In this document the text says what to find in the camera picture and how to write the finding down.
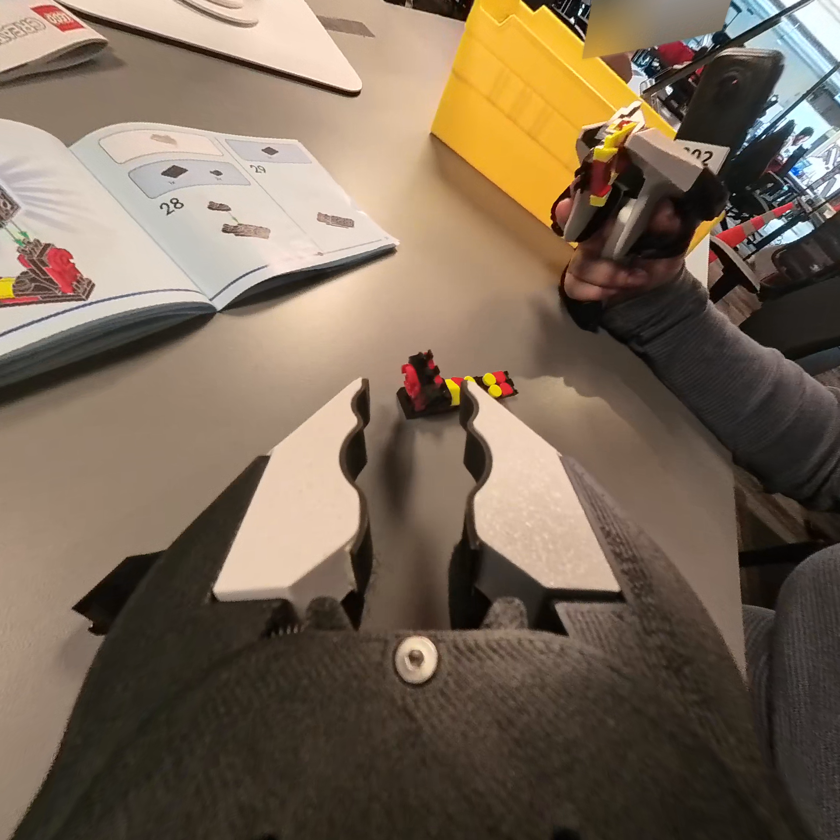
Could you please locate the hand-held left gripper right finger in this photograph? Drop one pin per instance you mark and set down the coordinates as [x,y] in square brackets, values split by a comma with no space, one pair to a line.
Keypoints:
[544,525]

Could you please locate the person's right forearm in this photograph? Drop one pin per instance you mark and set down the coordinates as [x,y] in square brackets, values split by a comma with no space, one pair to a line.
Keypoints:
[722,367]

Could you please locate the yellow plastic bin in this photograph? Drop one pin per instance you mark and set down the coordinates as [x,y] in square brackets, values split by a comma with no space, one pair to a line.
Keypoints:
[512,118]

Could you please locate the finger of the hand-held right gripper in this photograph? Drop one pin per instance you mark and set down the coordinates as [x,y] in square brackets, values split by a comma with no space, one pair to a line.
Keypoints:
[666,161]
[584,216]

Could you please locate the red yellow lego assembly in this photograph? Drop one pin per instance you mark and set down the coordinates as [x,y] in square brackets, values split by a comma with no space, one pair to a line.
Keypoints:
[607,154]

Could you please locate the person's right hand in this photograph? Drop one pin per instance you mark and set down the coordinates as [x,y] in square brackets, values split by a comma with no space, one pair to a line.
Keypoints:
[623,279]

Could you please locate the orange traffic cone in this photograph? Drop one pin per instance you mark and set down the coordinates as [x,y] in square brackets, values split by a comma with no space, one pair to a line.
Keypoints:
[754,226]

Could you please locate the open instruction booklet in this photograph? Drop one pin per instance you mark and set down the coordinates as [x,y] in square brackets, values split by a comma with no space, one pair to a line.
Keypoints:
[164,229]

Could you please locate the person's torso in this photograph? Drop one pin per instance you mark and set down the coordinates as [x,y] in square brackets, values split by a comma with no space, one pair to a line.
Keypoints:
[800,689]

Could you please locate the closed instruction booklet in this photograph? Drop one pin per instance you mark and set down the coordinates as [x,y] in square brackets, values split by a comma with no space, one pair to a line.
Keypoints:
[46,39]

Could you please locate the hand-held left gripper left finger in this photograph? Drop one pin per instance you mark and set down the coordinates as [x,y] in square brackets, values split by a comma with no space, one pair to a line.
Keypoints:
[295,518]

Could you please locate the beaded lego tail assembly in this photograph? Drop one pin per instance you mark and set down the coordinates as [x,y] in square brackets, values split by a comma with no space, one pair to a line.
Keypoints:
[426,387]

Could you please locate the grey tape strip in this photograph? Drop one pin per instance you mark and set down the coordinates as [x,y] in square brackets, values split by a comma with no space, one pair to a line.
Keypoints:
[348,27]

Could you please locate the wooden book stand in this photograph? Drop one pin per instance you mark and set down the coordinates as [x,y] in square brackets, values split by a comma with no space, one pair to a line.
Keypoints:
[262,46]

